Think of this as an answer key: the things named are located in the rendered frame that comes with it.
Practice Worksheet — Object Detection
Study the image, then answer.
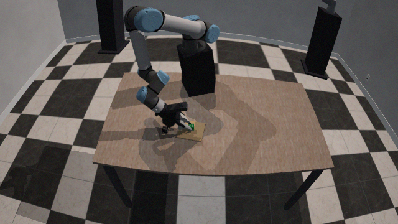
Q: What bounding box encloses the tan flat mat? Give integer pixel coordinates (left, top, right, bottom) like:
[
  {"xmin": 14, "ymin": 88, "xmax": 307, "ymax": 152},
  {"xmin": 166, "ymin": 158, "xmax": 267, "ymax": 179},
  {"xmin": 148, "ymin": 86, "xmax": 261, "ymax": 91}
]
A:
[{"xmin": 177, "ymin": 121, "xmax": 206, "ymax": 142}]

